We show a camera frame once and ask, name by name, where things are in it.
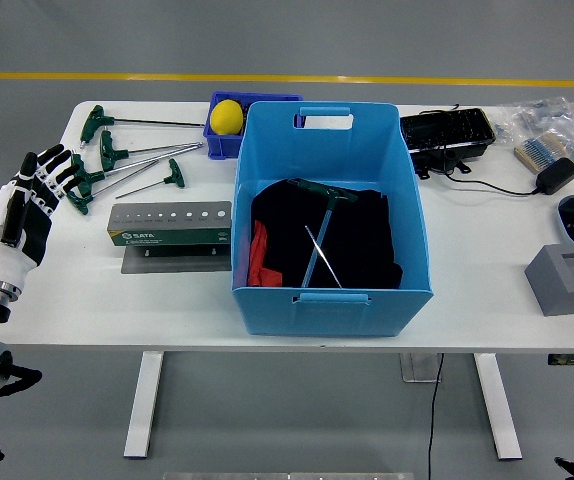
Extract yellow floor tape line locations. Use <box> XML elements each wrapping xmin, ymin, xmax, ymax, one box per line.
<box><xmin>0</xmin><ymin>71</ymin><xmax>574</xmax><ymax>89</ymax></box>

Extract small dark blue parts bin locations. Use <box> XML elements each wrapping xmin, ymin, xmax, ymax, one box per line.
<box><xmin>202</xmin><ymin>90</ymin><xmax>304</xmax><ymax>161</ymax></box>

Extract white table leg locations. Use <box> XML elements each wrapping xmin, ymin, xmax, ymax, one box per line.
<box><xmin>472</xmin><ymin>352</ymin><xmax>523</xmax><ymax>461</ymax></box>
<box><xmin>123</xmin><ymin>351</ymin><xmax>166</xmax><ymax>460</ymax></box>

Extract large light blue storage box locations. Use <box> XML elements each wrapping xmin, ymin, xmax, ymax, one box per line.
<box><xmin>229</xmin><ymin>101</ymin><xmax>434</xmax><ymax>338</ymax></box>

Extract black adapter cord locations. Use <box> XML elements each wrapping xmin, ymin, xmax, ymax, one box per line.
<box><xmin>419</xmin><ymin>103</ymin><xmax>541</xmax><ymax>197</ymax></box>

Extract yellow lemon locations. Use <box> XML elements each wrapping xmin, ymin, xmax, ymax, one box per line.
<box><xmin>209</xmin><ymin>99</ymin><xmax>245</xmax><ymax>135</ymax></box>

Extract green steel hex key stand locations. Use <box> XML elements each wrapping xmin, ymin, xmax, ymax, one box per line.
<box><xmin>106</xmin><ymin>200</ymin><xmax>233</xmax><ymax>275</ymax></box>

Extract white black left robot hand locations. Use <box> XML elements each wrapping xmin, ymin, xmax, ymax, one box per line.
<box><xmin>0</xmin><ymin>143</ymin><xmax>86</xmax><ymax>291</ymax></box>

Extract black cloth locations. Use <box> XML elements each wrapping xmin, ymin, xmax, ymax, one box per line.
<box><xmin>249</xmin><ymin>178</ymin><xmax>403</xmax><ymax>290</ymax></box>

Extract clear plastic component bags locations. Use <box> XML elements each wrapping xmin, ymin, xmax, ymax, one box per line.
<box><xmin>486</xmin><ymin>95</ymin><xmax>574</xmax><ymax>175</ymax></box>

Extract grey under-table bracket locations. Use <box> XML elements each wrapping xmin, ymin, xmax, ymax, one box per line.
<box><xmin>399</xmin><ymin>352</ymin><xmax>443</xmax><ymax>384</ymax></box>

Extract taped resistor strip bundle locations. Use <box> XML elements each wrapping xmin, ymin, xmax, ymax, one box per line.
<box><xmin>513</xmin><ymin>132</ymin><xmax>571</xmax><ymax>175</ymax></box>

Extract black plastic tray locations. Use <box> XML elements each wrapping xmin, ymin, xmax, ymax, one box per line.
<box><xmin>397</xmin><ymin>107</ymin><xmax>497</xmax><ymax>181</ymax></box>

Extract red cloth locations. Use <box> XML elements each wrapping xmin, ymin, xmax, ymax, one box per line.
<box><xmin>246</xmin><ymin>221</ymin><xmax>283</xmax><ymax>288</ymax></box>

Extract small green T-handle hex key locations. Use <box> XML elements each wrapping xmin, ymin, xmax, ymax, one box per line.
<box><xmin>114</xmin><ymin>158</ymin><xmax>187</xmax><ymax>200</ymax></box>

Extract grey block with square recess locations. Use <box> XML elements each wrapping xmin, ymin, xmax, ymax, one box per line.
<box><xmin>524</xmin><ymin>242</ymin><xmax>574</xmax><ymax>317</ymax></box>

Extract large green T-handle hex key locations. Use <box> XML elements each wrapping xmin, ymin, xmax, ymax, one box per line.
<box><xmin>286</xmin><ymin>177</ymin><xmax>358</xmax><ymax>289</ymax></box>

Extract medium green T-handle hex key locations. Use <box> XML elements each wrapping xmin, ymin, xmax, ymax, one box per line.
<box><xmin>302</xmin><ymin>223</ymin><xmax>344</xmax><ymax>290</ymax></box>

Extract black hanging cable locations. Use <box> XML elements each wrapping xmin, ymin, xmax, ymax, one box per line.
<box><xmin>426</xmin><ymin>352</ymin><xmax>446</xmax><ymax>480</ymax></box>

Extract black power adapter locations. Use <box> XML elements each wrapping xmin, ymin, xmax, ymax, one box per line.
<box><xmin>535</xmin><ymin>157</ymin><xmax>574</xmax><ymax>196</ymax></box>

